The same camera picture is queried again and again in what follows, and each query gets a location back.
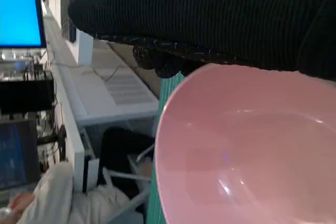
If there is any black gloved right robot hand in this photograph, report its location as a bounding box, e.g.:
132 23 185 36
67 0 336 82

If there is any pink bowl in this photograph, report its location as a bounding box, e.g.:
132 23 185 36
154 62 336 224

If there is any green cutting mat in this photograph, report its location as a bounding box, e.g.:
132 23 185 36
145 70 184 224

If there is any small white grille unit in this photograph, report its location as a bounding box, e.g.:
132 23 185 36
69 63 160 127

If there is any long white desk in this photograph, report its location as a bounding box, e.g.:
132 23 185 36
39 0 100 192

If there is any blue screen monitor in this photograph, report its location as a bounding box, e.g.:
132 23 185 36
0 0 47 50

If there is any black electronics box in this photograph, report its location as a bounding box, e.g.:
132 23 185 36
0 78 55 116

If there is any dark laptop screen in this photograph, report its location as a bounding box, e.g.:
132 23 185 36
0 119 41 190

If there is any seated person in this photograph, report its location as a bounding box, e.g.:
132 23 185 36
0 126 155 224

